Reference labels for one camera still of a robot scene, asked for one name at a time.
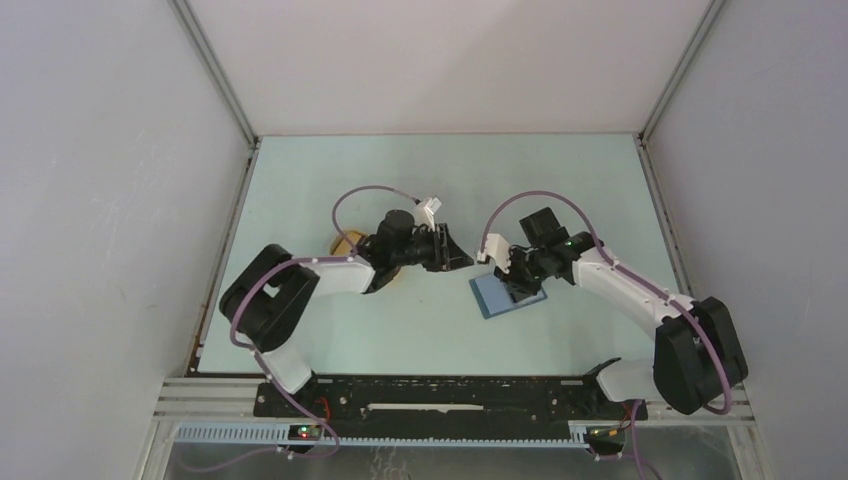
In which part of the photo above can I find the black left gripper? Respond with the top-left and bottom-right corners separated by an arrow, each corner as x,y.
391,223 -> 473,273

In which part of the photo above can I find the blue card holder wallet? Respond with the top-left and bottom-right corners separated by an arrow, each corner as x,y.
469,274 -> 548,320

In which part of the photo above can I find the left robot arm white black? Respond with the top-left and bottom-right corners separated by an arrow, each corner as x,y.
218,210 -> 475,417

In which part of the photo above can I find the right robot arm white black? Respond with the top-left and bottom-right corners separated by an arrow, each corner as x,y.
477,208 -> 749,418

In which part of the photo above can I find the beige oval card tray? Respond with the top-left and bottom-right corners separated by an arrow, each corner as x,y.
329,229 -> 401,293

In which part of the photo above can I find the gold credit card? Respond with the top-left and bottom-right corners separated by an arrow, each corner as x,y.
329,230 -> 367,256

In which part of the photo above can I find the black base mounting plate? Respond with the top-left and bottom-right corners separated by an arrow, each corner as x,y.
253,374 -> 648,441

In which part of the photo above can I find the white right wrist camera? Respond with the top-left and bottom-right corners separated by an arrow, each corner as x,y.
476,233 -> 512,273

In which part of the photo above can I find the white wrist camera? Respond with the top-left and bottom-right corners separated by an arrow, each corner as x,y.
412,196 -> 442,230
476,233 -> 512,273

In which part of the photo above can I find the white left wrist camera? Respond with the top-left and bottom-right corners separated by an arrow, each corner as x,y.
412,196 -> 442,230

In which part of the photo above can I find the aluminium frame rail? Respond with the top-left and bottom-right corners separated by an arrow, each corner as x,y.
134,378 -> 776,479

